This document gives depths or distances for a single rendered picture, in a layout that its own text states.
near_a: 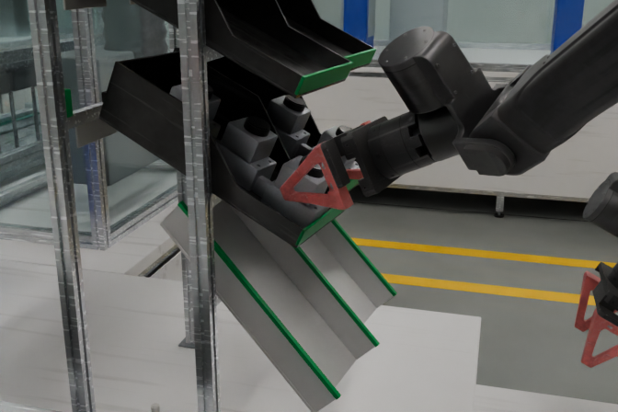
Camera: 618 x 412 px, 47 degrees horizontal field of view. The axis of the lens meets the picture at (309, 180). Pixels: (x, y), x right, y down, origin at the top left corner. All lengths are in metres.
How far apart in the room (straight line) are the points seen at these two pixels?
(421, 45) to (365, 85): 3.80
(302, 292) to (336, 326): 0.06
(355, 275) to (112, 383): 0.41
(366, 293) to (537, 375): 1.90
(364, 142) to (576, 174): 3.82
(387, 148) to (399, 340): 0.61
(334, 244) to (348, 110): 3.46
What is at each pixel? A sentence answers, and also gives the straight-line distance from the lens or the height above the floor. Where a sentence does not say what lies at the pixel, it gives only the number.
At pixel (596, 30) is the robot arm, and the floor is 1.43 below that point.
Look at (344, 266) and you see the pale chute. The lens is 1.06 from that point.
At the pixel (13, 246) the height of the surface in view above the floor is 0.86.
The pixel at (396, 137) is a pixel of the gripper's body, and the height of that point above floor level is 1.31.
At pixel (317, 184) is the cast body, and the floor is 1.25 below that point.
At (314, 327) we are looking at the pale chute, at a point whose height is 1.04.
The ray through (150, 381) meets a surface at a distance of 1.17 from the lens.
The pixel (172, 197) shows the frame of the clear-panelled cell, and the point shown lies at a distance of 1.97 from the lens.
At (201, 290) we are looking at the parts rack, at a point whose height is 1.13.
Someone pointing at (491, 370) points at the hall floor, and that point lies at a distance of 2.90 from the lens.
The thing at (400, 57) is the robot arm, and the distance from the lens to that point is 0.65.
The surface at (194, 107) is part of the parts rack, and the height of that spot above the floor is 1.34.
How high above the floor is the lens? 1.47
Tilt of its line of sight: 16 degrees down
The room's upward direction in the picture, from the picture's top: straight up
